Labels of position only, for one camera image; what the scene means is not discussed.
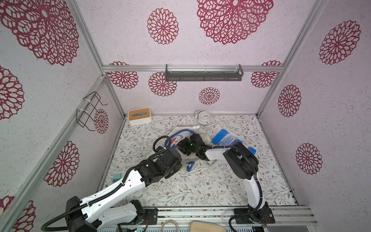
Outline white canvas bag blue handles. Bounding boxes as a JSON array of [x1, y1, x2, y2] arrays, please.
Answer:
[[168, 126, 211, 172]]

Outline clear blue compass set case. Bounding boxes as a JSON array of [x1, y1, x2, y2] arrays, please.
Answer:
[[219, 135, 237, 146]]

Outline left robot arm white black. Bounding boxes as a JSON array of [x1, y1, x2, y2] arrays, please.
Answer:
[[41, 135, 182, 232]]

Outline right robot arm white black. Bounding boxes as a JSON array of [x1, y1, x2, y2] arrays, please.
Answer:
[[176, 134, 275, 232]]

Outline white tissue box wooden top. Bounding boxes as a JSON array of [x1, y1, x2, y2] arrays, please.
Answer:
[[128, 108, 152, 126]]

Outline small teal object on table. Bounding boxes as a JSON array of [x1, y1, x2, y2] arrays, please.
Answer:
[[112, 173, 122, 183]]

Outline beige object at front edge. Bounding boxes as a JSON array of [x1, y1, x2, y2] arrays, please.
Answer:
[[189, 221, 227, 232]]

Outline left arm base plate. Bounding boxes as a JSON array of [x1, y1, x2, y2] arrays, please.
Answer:
[[128, 208, 158, 226]]

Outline white cable loop front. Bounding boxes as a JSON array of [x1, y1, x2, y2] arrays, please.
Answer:
[[160, 220, 180, 232]]

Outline black wall shelf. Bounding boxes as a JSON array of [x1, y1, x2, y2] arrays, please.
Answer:
[[165, 65, 244, 82]]

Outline black wire wall rack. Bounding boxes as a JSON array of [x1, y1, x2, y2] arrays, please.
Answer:
[[75, 91, 108, 132]]

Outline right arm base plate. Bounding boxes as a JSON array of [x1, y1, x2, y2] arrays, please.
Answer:
[[235, 205, 276, 224]]

